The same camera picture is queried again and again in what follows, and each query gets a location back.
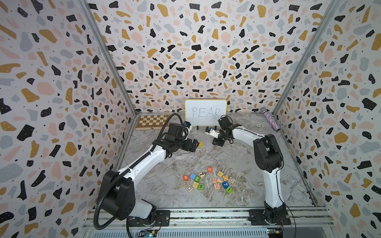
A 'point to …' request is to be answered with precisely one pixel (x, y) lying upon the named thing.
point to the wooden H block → (215, 180)
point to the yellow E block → (200, 144)
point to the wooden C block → (231, 180)
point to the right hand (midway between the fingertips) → (215, 139)
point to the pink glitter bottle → (271, 120)
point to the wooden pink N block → (217, 186)
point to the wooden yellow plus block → (195, 184)
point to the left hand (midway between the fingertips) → (193, 140)
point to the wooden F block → (220, 179)
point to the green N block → (201, 186)
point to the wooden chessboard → (149, 122)
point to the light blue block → (192, 176)
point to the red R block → (209, 169)
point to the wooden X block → (186, 183)
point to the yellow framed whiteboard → (205, 112)
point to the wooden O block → (189, 188)
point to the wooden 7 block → (201, 174)
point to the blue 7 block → (225, 185)
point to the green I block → (229, 190)
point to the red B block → (186, 177)
